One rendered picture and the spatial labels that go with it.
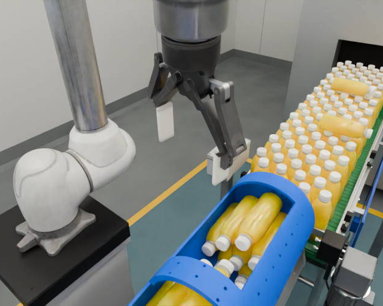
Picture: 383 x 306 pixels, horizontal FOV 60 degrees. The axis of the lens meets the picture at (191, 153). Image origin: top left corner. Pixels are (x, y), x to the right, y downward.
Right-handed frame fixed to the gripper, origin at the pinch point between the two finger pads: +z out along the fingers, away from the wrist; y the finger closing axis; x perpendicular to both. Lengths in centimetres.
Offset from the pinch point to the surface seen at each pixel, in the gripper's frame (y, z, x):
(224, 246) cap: 2.3, 45.0, -14.1
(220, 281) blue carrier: -8.3, 32.4, -1.0
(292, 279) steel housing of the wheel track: -11, 71, -35
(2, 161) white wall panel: 255, 174, 14
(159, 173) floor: 151, 180, -90
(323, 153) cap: 10, 53, -78
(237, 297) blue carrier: -12.7, 34.1, -2.0
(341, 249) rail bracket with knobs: -18, 59, -49
